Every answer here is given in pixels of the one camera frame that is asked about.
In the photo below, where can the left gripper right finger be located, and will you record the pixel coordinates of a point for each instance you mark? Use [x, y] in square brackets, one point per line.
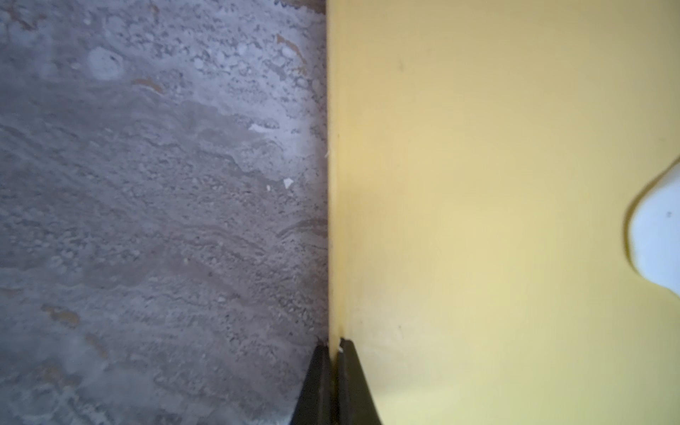
[355, 403]

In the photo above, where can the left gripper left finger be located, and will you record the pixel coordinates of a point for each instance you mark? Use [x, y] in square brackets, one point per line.
[314, 404]

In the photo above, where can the yellow plastic tray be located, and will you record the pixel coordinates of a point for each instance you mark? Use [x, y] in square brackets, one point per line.
[483, 156]

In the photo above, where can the white dough piece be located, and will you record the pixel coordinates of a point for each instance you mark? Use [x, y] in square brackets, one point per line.
[653, 232]

